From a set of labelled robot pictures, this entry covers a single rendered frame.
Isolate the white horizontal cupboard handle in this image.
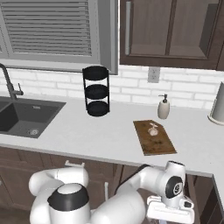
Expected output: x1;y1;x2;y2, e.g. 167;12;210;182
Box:
64;159;86;168

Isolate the grey wall socket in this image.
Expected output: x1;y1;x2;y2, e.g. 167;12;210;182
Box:
147;66;161;84

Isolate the brown base cupboard door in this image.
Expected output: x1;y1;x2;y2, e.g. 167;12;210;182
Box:
186;173;224;224
47;153;121;210
0;146;55;212

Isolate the beige soap dispenser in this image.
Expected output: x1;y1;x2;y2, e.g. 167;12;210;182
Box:
157;93;171;120

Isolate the dark grey sink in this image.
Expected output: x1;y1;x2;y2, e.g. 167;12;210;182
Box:
0;96;67;139

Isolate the pale garlic bulb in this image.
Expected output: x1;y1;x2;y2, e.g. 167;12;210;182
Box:
147;122;159;137

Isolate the black three-tier stand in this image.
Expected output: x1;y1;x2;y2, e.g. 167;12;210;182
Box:
81;65;111;118

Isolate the dark brown wall cupboard door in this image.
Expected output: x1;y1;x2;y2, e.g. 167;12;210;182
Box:
119;0;224;72

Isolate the grey window with blinds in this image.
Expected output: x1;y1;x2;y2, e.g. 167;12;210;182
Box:
0;0;119;75

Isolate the white vertical cupboard handle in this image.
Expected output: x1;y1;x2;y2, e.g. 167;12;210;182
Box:
103;181;109;202

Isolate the brown wooden cutting board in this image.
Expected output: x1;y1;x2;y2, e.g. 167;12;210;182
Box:
132;119;178;157

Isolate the dark grey tap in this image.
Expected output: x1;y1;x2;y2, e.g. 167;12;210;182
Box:
0;63;25;101

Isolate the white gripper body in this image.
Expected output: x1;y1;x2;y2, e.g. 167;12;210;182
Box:
145;203;196;224

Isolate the grey cupboard door handle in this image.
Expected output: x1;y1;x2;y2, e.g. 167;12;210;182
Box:
124;1;132;56

